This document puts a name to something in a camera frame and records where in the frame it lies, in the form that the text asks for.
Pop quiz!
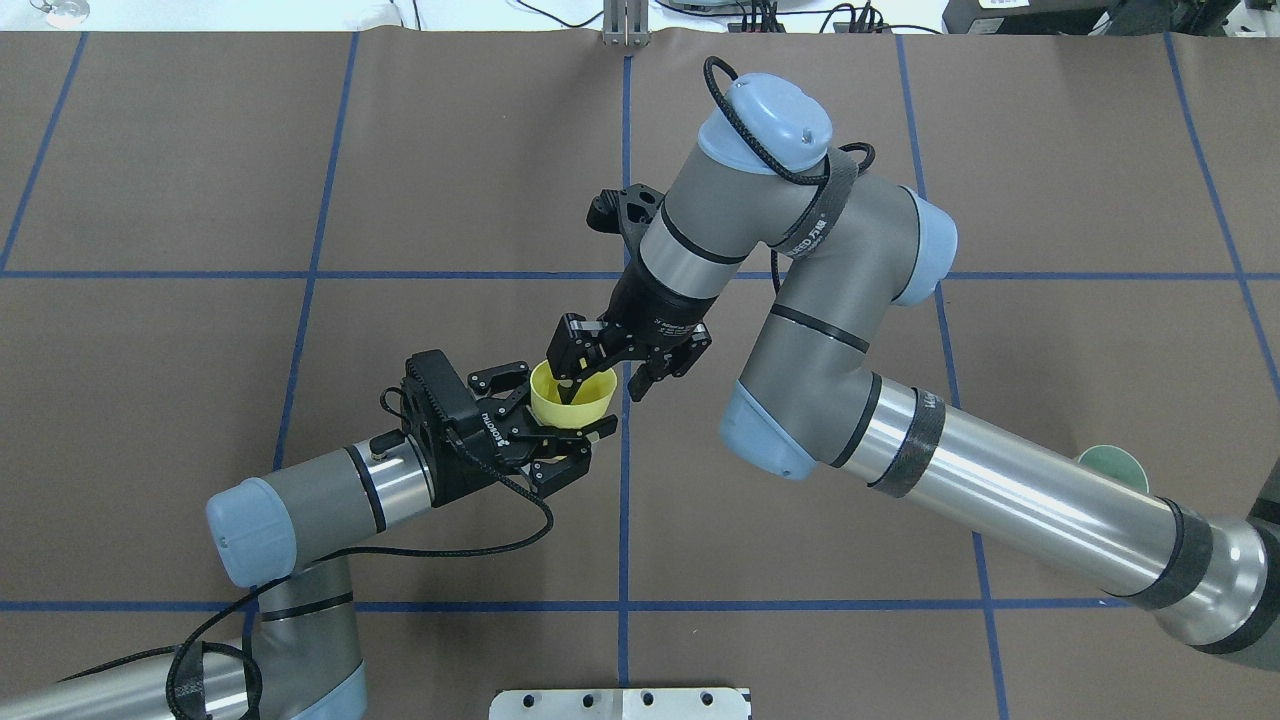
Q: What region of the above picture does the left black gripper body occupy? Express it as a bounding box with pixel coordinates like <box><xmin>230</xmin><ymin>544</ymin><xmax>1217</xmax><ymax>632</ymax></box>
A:
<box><xmin>425</xmin><ymin>411</ymin><xmax>516</xmax><ymax>506</ymax></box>

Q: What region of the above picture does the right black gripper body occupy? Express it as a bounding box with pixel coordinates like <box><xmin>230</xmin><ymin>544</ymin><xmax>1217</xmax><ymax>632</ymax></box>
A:
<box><xmin>599</xmin><ymin>265</ymin><xmax>713</xmax><ymax>366</ymax></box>

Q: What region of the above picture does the yellow plastic cup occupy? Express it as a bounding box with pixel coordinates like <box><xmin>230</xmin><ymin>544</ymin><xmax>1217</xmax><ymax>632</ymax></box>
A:
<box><xmin>529</xmin><ymin>360</ymin><xmax>620</xmax><ymax>430</ymax></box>

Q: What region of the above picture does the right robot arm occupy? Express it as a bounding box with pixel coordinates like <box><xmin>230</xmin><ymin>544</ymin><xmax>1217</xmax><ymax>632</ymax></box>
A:
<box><xmin>547</xmin><ymin>56</ymin><xmax>1277</xmax><ymax>671</ymax></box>

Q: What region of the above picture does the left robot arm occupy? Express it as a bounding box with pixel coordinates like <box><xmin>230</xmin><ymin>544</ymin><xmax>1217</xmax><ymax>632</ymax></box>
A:
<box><xmin>3</xmin><ymin>351</ymin><xmax>618</xmax><ymax>719</ymax></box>

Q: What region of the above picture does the green plastic cup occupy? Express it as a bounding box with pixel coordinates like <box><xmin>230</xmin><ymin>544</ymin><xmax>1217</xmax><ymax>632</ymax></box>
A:
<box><xmin>1075</xmin><ymin>445</ymin><xmax>1151</xmax><ymax>495</ymax></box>

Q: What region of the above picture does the brown table mat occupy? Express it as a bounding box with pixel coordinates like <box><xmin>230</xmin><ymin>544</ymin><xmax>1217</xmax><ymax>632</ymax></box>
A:
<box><xmin>3</xmin><ymin>28</ymin><xmax>1277</xmax><ymax>719</ymax></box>

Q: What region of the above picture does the black box with label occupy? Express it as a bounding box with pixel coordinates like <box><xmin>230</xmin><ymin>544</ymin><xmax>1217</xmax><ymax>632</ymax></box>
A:
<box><xmin>942</xmin><ymin>1</ymin><xmax>1111</xmax><ymax>36</ymax></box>

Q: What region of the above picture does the small white disc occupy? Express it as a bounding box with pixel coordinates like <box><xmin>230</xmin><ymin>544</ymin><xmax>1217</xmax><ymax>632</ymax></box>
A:
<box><xmin>36</xmin><ymin>0</ymin><xmax>91</xmax><ymax>29</ymax></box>

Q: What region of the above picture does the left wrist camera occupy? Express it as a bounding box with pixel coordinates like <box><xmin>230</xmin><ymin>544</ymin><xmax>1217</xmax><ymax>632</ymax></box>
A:
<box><xmin>402</xmin><ymin>350</ymin><xmax>486</xmax><ymax>446</ymax></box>

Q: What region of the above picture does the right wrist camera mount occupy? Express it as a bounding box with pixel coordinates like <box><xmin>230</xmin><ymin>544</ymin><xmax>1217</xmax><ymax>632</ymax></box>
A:
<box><xmin>586</xmin><ymin>183</ymin><xmax>666</xmax><ymax>246</ymax></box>

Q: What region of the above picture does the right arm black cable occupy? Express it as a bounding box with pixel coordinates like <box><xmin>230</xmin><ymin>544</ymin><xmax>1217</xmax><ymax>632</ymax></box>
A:
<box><xmin>703</xmin><ymin>56</ymin><xmax>877</xmax><ymax>296</ymax></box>

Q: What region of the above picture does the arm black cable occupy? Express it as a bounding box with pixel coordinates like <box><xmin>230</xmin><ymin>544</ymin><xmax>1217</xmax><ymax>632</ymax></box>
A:
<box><xmin>703</xmin><ymin>56</ymin><xmax>877</xmax><ymax>296</ymax></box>
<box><xmin>60</xmin><ymin>386</ymin><xmax>556</xmax><ymax>720</ymax></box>

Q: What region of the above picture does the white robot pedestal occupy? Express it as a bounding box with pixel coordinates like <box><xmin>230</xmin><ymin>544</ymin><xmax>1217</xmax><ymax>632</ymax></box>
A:
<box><xmin>488</xmin><ymin>687</ymin><xmax>754</xmax><ymax>719</ymax></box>

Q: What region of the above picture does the aluminium frame post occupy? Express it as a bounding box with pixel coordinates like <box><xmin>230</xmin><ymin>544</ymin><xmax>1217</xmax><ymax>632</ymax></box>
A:
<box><xmin>602</xmin><ymin>0</ymin><xmax>652</xmax><ymax>49</ymax></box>

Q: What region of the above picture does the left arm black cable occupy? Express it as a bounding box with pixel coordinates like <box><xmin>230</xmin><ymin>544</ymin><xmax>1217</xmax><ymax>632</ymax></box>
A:
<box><xmin>60</xmin><ymin>386</ymin><xmax>556</xmax><ymax>720</ymax></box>

